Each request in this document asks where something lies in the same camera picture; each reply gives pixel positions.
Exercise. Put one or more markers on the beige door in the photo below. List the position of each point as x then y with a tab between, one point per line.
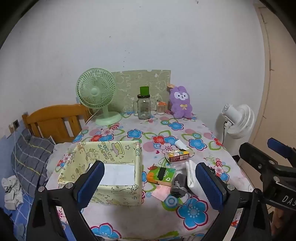
277	81

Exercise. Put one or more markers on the grey plaid pillow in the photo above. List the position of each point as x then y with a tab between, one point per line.
30	157

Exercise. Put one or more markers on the crumpled white cloth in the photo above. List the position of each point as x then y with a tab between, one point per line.
11	192

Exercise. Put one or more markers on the white wall socket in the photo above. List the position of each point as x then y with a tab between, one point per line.
11	128

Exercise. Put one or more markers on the green patterned board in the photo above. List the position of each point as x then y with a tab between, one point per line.
138	78

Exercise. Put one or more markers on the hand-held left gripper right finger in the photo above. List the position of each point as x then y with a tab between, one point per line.
209	185

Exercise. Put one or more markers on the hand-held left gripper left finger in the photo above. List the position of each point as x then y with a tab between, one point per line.
90	183

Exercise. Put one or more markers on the yellow printed fabric storage box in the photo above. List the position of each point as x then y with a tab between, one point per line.
115	194

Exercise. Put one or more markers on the yellow brown snack box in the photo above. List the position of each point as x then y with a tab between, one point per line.
178	156

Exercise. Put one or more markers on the white soft pack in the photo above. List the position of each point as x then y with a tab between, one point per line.
192	176

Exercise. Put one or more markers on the small jar with orange lid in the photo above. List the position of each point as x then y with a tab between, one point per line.
161	108

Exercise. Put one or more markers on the wooden bed headboard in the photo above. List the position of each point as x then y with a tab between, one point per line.
50	115

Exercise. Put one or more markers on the clear plastic bag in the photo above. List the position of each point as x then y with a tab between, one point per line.
180	165

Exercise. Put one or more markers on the purple plush rabbit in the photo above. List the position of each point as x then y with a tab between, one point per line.
181	104

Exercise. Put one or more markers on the white standing fan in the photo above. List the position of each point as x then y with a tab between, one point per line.
240	120

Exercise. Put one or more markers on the blue bed sheet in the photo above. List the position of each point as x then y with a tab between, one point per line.
17	222

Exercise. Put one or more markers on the green tissue pack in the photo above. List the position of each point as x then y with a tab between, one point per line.
156	176

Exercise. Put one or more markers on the dark wall socket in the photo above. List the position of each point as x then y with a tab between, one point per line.
16	124

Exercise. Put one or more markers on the glass jar with green lid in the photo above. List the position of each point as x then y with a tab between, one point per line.
143	109

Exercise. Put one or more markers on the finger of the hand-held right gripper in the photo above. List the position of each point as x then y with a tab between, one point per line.
252	157
279	147

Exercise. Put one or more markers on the green desk fan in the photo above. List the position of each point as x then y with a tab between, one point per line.
96	91

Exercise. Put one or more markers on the white blanket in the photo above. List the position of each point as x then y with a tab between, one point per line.
60	150

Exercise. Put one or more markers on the pink packet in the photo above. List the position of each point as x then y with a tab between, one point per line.
161	192

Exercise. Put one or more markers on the floral tablecloth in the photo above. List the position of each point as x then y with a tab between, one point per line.
148	139

